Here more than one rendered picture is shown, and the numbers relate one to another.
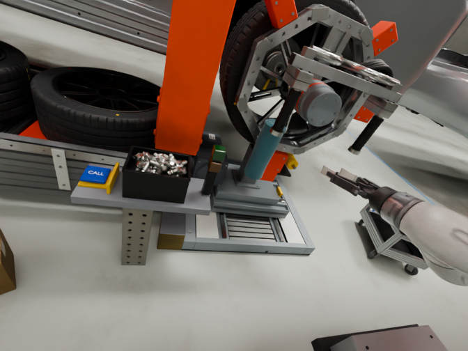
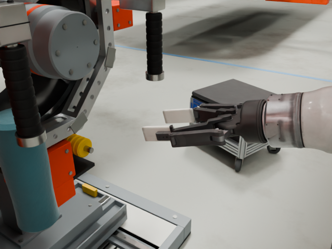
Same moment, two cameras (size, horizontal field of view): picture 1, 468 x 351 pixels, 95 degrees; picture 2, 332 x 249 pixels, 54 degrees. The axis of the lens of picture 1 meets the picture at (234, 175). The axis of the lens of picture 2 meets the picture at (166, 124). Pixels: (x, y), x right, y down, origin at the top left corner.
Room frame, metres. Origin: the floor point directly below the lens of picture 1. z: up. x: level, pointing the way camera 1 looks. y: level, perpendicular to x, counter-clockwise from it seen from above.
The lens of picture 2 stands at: (0.22, 0.00, 1.01)
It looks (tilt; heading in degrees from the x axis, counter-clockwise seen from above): 28 degrees down; 325
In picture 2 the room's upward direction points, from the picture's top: straight up
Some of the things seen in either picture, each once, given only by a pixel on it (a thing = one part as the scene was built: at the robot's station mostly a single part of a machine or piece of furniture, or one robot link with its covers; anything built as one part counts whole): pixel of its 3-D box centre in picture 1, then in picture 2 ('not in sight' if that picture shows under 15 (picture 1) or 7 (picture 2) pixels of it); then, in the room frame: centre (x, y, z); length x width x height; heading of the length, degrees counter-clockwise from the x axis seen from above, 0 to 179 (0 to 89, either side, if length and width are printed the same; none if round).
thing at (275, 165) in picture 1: (267, 159); (38, 170); (1.01, -0.13, 0.48); 0.16 x 0.12 x 0.17; 22
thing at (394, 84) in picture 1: (370, 61); not in sight; (0.90, -0.28, 1.03); 0.19 x 0.18 x 0.11; 22
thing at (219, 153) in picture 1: (218, 152); not in sight; (0.62, 0.08, 0.64); 0.04 x 0.04 x 0.04; 22
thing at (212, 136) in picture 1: (205, 161); not in sight; (1.10, 0.20, 0.26); 0.42 x 0.18 x 0.35; 22
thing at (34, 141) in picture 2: (285, 111); (21, 94); (0.70, -0.08, 0.83); 0.04 x 0.04 x 0.16
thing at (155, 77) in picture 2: (365, 134); (154, 45); (0.82, -0.39, 0.83); 0.04 x 0.04 x 0.16
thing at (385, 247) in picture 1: (395, 231); (235, 122); (1.32, -1.25, 0.17); 0.43 x 0.36 x 0.34; 3
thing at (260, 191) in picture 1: (251, 168); (20, 198); (1.13, -0.08, 0.32); 0.40 x 0.30 x 0.28; 112
